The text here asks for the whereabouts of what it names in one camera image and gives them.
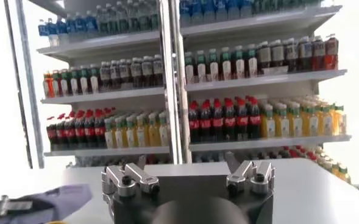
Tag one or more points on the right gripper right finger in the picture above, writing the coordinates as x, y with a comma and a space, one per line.
252, 179

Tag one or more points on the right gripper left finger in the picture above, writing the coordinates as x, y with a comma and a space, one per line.
130, 181

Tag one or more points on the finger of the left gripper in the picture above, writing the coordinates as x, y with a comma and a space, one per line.
17, 205

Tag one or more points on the purple t-shirt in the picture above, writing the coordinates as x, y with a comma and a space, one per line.
66, 198

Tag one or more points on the yellow juice bottle green cap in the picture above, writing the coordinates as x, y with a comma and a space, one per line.
310, 121
153, 131
268, 123
119, 134
163, 131
282, 122
326, 120
130, 134
141, 133
296, 121
109, 135
339, 119

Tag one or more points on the red cap cola bottle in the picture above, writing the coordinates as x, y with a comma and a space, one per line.
61, 133
70, 132
254, 120
218, 122
80, 132
51, 134
242, 120
100, 131
90, 131
194, 123
229, 121
205, 122

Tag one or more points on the grey metal shelf rack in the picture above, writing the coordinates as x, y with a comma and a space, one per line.
106, 95
267, 80

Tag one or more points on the green cap white label bottle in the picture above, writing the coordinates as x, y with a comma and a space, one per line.
74, 83
94, 79
189, 68
239, 62
213, 65
56, 85
225, 64
65, 84
201, 67
84, 81
251, 61

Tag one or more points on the red drink bottle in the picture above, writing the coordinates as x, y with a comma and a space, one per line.
331, 53
48, 86

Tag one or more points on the dark bottle beige label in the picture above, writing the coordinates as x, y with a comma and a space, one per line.
277, 54
264, 56

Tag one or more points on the green label water bottle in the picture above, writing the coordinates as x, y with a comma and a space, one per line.
144, 15
154, 13
122, 18
133, 16
101, 21
111, 19

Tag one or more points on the blue label water bottle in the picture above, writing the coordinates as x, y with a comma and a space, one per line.
71, 25
185, 7
80, 24
246, 4
209, 6
197, 6
233, 5
221, 5
91, 22
53, 30
62, 27
43, 30

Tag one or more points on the dark slanted window post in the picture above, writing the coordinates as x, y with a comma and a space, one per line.
19, 91

